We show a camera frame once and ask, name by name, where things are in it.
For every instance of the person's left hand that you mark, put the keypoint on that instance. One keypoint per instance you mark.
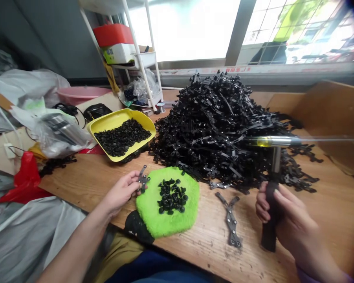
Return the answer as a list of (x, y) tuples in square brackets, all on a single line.
[(118, 196)]

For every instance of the person's right hand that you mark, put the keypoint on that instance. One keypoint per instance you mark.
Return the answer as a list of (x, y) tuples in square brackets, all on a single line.
[(285, 210)]

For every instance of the black metal bracket strip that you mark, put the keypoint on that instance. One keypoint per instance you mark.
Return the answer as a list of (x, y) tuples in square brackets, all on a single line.
[(142, 178)]

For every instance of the green fluffy pad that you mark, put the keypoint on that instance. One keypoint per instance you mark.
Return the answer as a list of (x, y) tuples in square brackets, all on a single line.
[(169, 203)]

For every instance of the pile of black rivets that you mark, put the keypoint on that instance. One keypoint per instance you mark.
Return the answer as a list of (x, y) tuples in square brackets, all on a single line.
[(172, 195)]

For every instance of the heap of black rivets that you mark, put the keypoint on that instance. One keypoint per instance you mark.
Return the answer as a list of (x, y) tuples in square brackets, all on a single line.
[(122, 137)]

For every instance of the yellow plastic scoop tray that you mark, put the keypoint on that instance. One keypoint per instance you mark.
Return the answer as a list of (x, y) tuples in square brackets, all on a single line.
[(120, 134)]

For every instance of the person's legs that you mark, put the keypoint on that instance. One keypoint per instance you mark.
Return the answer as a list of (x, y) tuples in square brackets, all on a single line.
[(129, 262)]

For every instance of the small pile of black brackets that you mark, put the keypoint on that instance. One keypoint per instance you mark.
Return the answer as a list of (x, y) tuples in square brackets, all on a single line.
[(56, 165)]

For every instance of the clear plastic bag with flask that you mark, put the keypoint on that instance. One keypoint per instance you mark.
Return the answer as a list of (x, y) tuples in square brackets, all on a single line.
[(60, 134)]

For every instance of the black pouch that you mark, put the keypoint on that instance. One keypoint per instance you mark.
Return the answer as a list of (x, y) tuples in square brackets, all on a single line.
[(97, 111)]

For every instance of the red plastic bag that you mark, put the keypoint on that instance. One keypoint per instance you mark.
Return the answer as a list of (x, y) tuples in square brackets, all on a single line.
[(25, 179)]

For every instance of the grey plastic bag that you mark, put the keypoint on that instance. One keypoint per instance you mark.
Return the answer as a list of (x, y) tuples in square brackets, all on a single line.
[(26, 235)]

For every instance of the large pile of black brackets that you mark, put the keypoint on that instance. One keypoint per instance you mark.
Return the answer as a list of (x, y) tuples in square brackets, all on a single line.
[(224, 129)]

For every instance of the pink plastic basin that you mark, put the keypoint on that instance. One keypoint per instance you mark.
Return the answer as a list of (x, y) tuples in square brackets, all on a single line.
[(79, 95)]

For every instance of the white plastic bag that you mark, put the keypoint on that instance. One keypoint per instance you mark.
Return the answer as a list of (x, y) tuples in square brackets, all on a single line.
[(29, 84)]

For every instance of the window with metal grille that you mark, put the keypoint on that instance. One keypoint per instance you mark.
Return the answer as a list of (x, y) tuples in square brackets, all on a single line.
[(253, 32)]

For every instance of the forked black bracket assembly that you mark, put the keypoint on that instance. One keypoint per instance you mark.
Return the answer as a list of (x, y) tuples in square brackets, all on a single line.
[(230, 218)]

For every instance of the cardboard box wall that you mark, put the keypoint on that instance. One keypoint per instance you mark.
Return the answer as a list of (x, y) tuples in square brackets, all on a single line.
[(327, 118)]

